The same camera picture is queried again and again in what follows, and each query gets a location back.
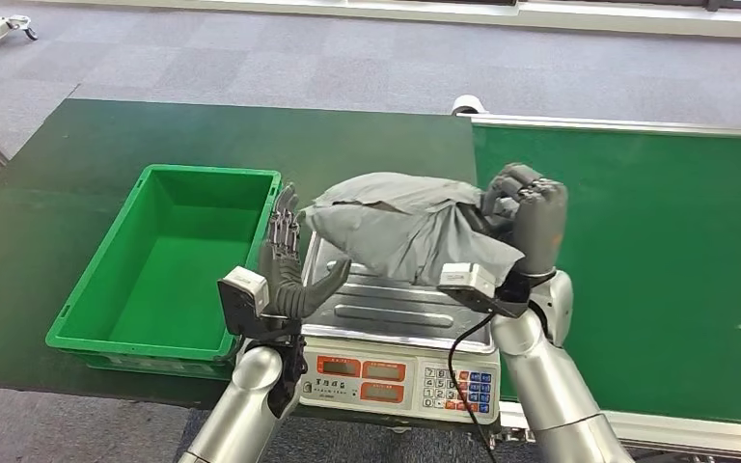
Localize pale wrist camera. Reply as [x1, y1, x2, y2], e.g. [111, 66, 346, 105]
[216, 266, 271, 338]
[437, 261, 530, 319]

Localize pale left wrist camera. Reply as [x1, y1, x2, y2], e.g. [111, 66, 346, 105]
[216, 266, 271, 338]

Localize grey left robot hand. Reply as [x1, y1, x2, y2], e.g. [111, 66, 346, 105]
[258, 183, 352, 321]

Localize green plastic basket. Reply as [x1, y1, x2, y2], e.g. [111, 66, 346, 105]
[45, 164, 283, 381]

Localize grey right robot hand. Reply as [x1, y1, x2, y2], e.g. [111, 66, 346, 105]
[481, 162, 568, 277]

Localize grey plastic mailer package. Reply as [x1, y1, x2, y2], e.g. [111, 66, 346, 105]
[301, 171, 525, 287]

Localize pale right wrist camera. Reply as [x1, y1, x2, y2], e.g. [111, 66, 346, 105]
[437, 261, 530, 319]

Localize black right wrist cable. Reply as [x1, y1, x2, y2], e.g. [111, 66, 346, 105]
[447, 312, 501, 463]

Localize white electronic weighing scale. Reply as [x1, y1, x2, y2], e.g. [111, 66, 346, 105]
[298, 230, 503, 426]

